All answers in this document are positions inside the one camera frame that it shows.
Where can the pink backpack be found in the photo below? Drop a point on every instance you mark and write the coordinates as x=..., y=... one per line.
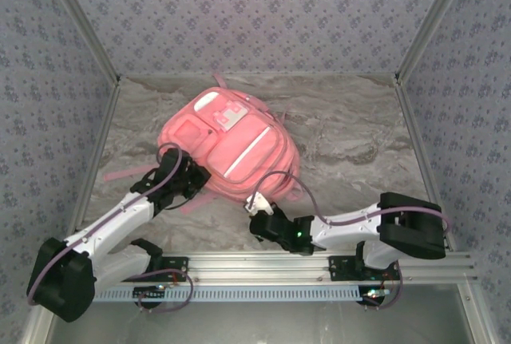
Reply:
x=239, y=148

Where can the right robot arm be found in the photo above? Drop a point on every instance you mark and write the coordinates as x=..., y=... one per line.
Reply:
x=411, y=228

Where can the grey metal panel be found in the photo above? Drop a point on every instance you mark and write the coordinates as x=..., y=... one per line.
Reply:
x=259, y=324

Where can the right small circuit board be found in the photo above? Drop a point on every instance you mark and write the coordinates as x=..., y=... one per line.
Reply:
x=373, y=294

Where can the small circuit board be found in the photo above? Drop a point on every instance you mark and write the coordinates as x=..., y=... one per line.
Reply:
x=149, y=293
x=373, y=294

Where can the left small circuit board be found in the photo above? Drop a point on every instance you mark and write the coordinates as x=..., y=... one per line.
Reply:
x=149, y=293

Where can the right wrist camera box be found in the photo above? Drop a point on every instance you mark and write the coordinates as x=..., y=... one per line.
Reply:
x=261, y=202

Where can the aluminium front rail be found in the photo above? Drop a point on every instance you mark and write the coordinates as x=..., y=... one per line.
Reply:
x=259, y=266

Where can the aluminium rail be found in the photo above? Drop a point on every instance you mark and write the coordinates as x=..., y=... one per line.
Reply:
x=108, y=112
x=259, y=266
x=411, y=120

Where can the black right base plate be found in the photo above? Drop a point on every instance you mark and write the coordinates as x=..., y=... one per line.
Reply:
x=339, y=268

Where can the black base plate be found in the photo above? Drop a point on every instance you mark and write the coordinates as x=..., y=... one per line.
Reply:
x=181, y=262
x=339, y=268

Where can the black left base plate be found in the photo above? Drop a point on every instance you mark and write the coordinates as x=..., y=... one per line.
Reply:
x=181, y=262

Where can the aluminium left side rail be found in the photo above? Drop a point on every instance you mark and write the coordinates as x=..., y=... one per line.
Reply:
x=108, y=112

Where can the aluminium right side rail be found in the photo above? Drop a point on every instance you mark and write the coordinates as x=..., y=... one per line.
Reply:
x=411, y=120

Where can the aluminium left corner post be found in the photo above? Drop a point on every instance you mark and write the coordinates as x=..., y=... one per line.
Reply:
x=81, y=20

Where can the aluminium corner post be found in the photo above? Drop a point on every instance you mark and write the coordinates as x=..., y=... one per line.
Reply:
x=432, y=20
x=81, y=20

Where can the aluminium right corner post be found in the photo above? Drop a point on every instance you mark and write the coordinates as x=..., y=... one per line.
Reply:
x=432, y=20

